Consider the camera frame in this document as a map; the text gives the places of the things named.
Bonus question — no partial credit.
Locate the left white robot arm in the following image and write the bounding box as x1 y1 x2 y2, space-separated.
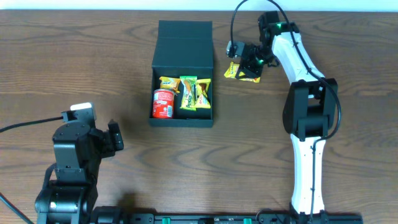
35 120 124 223

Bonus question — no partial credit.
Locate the yellow biscuit packet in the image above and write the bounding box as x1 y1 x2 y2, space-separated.
159 77 180 93

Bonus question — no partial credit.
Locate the orange yellow snack packet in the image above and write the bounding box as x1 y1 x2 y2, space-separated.
224 62 261 83

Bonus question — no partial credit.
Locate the yellow brown chocolate packet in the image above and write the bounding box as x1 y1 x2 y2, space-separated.
195 78 211 109

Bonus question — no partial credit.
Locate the black gift box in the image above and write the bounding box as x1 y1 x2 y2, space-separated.
149 21 214 128

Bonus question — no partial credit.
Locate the green yellow snack packet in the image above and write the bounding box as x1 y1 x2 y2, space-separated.
180 76 197 111

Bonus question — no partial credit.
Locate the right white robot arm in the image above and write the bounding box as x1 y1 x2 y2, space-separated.
227 22 341 217

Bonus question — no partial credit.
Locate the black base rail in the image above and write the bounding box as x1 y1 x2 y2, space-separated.
90 207 363 224

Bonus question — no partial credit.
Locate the red Pringles can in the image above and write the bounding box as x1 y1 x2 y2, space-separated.
152 89 175 119

